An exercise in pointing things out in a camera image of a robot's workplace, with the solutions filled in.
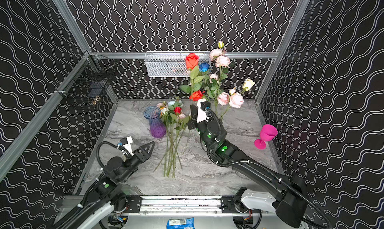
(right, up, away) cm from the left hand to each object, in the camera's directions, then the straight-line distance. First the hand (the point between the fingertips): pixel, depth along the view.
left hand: (155, 145), depth 71 cm
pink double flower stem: (+31, +25, +10) cm, 41 cm away
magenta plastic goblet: (+61, +5, +13) cm, 62 cm away
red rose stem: (+20, +25, +7) cm, 33 cm away
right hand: (+18, +19, -5) cm, 26 cm away
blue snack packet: (+13, -36, -3) cm, 38 cm away
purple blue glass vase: (-6, +6, +31) cm, 32 cm away
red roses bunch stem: (+4, -5, +24) cm, 24 cm away
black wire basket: (-48, +35, +23) cm, 64 cm away
